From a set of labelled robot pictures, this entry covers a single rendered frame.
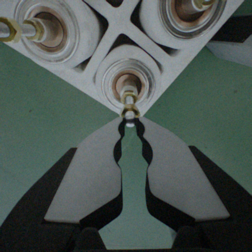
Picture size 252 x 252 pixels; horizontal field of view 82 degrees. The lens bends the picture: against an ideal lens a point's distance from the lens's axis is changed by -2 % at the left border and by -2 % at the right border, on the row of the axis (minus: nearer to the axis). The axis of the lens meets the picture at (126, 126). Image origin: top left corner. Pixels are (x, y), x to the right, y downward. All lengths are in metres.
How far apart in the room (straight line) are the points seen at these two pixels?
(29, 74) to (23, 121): 0.19
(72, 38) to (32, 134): 0.51
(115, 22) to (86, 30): 0.07
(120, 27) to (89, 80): 0.10
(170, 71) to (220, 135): 0.44
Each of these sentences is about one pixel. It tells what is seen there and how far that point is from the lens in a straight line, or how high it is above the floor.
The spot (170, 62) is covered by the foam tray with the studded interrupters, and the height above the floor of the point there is 0.18.
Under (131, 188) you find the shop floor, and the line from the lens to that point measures 0.80.
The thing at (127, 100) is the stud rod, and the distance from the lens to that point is 0.16.
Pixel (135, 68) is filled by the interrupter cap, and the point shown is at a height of 0.25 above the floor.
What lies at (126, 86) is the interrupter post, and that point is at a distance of 0.18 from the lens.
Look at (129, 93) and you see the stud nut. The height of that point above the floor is 0.30.
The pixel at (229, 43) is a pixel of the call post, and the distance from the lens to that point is 0.39.
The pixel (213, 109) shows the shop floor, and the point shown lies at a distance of 0.59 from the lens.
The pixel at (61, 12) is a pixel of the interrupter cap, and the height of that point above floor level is 0.25.
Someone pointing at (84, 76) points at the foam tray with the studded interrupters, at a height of 0.18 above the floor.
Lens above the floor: 0.46
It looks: 58 degrees down
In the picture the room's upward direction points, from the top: 180 degrees clockwise
